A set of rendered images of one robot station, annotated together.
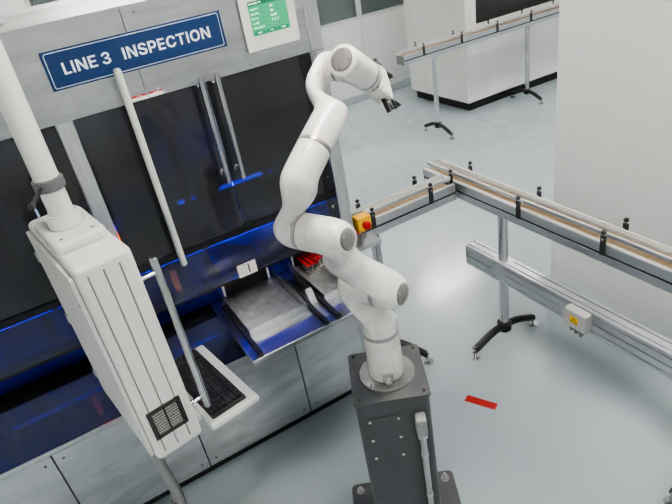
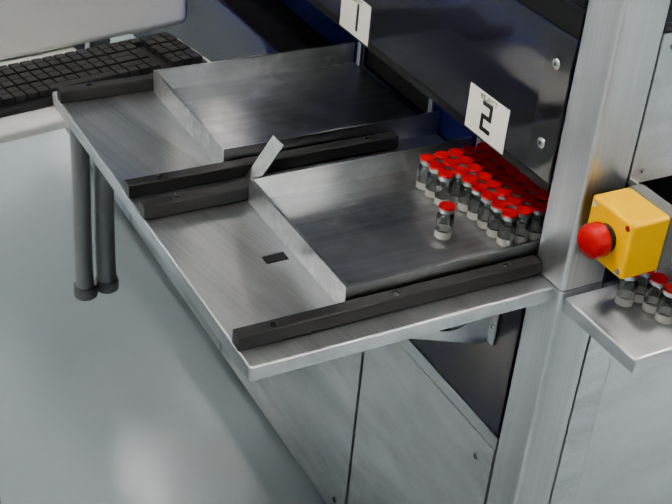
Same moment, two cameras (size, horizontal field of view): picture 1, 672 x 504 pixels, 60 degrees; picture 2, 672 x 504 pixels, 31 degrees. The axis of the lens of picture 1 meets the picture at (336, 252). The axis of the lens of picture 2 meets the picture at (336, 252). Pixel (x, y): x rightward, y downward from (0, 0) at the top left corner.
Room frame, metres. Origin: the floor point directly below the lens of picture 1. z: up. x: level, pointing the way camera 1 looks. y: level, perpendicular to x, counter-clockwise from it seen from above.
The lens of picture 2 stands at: (1.95, -1.25, 1.68)
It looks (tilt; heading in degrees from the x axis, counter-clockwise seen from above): 33 degrees down; 84
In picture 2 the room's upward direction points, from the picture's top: 5 degrees clockwise
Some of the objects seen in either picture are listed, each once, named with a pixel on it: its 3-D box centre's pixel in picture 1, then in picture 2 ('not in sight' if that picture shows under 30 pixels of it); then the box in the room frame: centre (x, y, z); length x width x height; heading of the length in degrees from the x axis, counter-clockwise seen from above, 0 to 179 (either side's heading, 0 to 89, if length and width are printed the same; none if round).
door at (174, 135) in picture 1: (167, 178); not in sight; (2.05, 0.56, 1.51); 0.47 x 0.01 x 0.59; 115
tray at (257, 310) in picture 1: (262, 301); (294, 101); (2.04, 0.34, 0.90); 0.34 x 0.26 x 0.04; 25
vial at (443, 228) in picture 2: not in sight; (444, 222); (2.22, 0.01, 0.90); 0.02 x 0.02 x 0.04
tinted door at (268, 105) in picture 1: (275, 140); not in sight; (2.24, 0.15, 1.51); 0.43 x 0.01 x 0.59; 115
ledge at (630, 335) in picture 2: (362, 240); (643, 320); (2.44, -0.14, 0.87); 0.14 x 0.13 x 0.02; 25
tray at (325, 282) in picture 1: (331, 270); (414, 215); (2.18, 0.04, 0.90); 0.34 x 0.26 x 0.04; 25
